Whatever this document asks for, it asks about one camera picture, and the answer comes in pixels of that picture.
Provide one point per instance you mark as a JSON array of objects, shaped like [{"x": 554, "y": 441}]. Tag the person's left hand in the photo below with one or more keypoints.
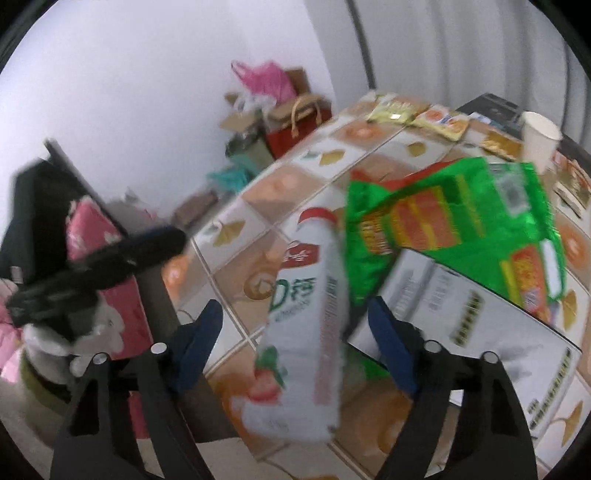
[{"x": 48, "y": 344}]

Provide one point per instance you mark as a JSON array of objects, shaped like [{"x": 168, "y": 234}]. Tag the red gift bag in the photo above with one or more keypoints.
[{"x": 300, "y": 127}]

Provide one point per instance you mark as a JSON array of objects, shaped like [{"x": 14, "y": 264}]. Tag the white brown printed packet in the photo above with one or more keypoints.
[{"x": 572, "y": 184}]

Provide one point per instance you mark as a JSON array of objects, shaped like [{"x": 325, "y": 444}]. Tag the yellow foil packet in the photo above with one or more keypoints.
[{"x": 391, "y": 110}]

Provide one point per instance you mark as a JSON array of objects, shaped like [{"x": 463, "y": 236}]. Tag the grey curtain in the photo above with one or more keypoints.
[{"x": 438, "y": 46}]

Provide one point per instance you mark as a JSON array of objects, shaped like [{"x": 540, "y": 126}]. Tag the gold brown packet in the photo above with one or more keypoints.
[{"x": 502, "y": 144}]

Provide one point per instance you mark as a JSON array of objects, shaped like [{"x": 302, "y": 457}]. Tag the white paper cup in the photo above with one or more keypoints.
[{"x": 538, "y": 138}]

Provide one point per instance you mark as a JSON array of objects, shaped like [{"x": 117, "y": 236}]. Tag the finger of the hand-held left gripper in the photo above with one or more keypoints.
[{"x": 138, "y": 251}]

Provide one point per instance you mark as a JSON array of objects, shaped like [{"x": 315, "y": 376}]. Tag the orange snack packet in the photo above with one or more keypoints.
[{"x": 443, "y": 122}]

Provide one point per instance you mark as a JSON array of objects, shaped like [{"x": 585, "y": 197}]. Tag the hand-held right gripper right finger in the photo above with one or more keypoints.
[{"x": 397, "y": 350}]

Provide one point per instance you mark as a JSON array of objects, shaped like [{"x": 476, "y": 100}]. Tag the white milk carton red cap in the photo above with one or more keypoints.
[{"x": 300, "y": 332}]

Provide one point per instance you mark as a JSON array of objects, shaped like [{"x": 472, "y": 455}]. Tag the pink floral cushion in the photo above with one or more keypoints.
[{"x": 87, "y": 235}]

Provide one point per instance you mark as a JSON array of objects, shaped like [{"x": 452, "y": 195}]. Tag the pink plastic bag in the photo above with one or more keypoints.
[{"x": 268, "y": 79}]

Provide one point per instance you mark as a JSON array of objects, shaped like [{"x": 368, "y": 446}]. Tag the dark brown board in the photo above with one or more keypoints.
[{"x": 494, "y": 107}]

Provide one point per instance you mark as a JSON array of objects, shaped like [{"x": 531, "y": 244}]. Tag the black chair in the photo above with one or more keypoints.
[{"x": 37, "y": 207}]

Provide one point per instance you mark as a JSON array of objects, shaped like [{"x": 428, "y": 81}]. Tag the brown cardboard box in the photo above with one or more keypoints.
[{"x": 240, "y": 119}]

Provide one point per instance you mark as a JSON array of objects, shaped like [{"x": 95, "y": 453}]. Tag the flat white cardboard box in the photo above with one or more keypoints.
[{"x": 471, "y": 341}]

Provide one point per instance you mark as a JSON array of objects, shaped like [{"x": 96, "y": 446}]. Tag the green foil snack bag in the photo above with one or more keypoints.
[{"x": 461, "y": 230}]

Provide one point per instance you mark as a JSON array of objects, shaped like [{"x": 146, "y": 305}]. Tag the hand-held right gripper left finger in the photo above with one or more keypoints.
[{"x": 198, "y": 350}]

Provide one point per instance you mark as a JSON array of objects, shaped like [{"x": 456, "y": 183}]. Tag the teal plastic bag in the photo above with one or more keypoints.
[{"x": 231, "y": 177}]

